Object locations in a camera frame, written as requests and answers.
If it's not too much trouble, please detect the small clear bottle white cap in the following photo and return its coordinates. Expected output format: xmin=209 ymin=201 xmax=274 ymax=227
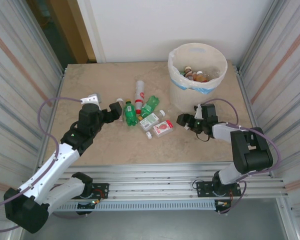
xmin=115 ymin=98 xmax=125 ymax=122

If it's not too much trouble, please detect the crushed green bottle yellow cap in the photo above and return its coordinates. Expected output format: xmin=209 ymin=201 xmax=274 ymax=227
xmin=137 ymin=95 xmax=161 ymax=121

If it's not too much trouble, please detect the red gold label bottle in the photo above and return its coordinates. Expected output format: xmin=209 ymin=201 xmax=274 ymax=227
xmin=193 ymin=70 xmax=208 ymax=83

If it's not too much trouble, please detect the brown label drink bottle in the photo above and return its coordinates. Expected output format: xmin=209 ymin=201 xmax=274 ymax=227
xmin=184 ymin=65 xmax=194 ymax=81

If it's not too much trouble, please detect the round white waste bin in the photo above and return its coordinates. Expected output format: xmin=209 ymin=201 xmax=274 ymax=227
xmin=167 ymin=42 xmax=228 ymax=116

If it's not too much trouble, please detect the clear bottle red white label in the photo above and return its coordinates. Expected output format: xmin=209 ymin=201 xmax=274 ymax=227
xmin=145 ymin=119 xmax=176 ymax=140

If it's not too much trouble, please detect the wooden door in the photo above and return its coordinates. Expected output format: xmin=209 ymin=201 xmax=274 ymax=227
xmin=27 ymin=0 xmax=96 ymax=65

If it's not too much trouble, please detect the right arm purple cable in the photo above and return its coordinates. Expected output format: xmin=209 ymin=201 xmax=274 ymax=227
xmin=201 ymin=98 xmax=282 ymax=215

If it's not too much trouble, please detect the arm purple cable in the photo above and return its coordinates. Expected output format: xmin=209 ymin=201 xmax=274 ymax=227
xmin=0 ymin=97 xmax=90 ymax=233
xmin=201 ymin=98 xmax=282 ymax=215

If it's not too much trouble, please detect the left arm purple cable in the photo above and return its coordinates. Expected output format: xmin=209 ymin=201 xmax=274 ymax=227
xmin=0 ymin=97 xmax=90 ymax=233

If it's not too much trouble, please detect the aluminium rail base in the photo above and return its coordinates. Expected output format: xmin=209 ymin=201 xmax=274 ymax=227
xmin=21 ymin=161 xmax=290 ymax=201

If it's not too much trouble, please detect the yellow connector with wires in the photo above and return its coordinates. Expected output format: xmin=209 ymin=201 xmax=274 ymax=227
xmin=214 ymin=199 xmax=232 ymax=215
xmin=76 ymin=198 xmax=102 ymax=216

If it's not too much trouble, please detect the white slotted cable duct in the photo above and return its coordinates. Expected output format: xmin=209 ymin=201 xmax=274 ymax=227
xmin=49 ymin=199 xmax=217 ymax=212

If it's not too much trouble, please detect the white door frame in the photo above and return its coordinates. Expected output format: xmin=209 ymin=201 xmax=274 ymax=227
xmin=76 ymin=0 xmax=107 ymax=63

